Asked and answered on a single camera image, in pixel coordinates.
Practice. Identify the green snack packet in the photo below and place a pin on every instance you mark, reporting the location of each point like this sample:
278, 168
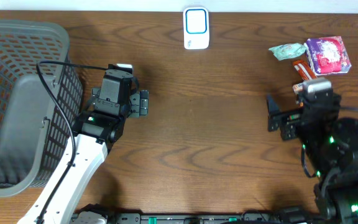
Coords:
288, 51

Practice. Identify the long orange red snack bag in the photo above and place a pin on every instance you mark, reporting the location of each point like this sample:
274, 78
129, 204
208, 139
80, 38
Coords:
304, 70

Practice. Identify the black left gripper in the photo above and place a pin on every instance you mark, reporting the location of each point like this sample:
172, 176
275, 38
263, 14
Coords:
141, 102

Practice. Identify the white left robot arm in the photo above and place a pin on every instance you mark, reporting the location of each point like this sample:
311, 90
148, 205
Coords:
92, 136

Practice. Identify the small orange snack packet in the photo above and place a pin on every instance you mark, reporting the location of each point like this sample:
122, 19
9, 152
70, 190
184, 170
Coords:
297, 88

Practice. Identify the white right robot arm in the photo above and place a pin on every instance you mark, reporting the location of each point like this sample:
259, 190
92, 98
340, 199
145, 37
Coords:
329, 151

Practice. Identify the red purple tissue pack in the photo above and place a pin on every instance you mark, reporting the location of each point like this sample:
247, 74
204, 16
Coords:
327, 55

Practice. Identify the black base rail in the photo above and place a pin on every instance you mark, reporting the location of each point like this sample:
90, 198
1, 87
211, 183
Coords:
98, 214

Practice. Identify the white barcode scanner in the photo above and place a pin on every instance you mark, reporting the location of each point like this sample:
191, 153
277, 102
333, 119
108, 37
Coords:
196, 28

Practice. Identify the grey plastic basket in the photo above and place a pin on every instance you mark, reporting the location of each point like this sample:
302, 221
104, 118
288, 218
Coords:
40, 93

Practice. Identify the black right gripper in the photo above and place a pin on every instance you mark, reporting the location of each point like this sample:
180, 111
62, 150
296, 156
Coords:
291, 117

